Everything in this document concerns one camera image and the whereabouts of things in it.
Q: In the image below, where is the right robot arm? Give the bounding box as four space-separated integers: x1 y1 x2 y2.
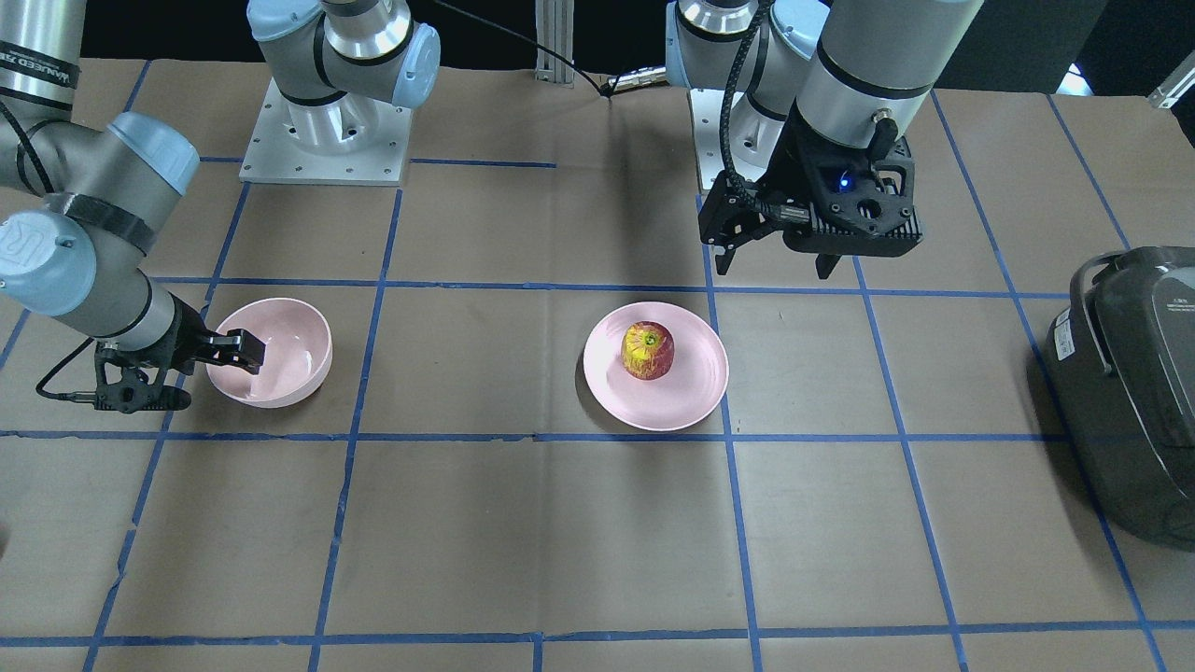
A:
1 1 265 381

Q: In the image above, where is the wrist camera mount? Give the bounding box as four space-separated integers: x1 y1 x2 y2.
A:
782 154 925 257
92 343 192 415

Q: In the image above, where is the pink plate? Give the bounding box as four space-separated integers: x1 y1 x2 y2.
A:
582 301 729 430

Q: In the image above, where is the aluminium frame post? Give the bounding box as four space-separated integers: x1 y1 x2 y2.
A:
534 1 575 88

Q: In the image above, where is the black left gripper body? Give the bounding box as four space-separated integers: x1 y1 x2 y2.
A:
747 110 914 234

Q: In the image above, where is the red yellow apple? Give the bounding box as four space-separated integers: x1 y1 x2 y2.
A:
620 322 675 380

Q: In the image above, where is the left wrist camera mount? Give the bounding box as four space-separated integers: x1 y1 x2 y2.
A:
782 154 925 257

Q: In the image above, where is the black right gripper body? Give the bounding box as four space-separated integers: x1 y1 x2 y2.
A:
140 297 217 375

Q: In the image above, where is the black cable on table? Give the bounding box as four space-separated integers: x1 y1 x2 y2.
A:
434 0 668 99

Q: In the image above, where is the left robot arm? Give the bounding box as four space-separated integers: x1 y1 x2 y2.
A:
664 1 981 279

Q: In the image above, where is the pink bowl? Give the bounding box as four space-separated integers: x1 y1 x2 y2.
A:
206 297 333 409

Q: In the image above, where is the dark grey rice cooker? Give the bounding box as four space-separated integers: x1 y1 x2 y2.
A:
1044 246 1194 552

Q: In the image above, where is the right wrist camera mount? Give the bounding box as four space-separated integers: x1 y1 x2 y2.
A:
92 343 192 415

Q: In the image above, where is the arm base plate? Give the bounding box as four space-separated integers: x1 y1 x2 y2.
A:
688 88 785 195
239 83 413 188

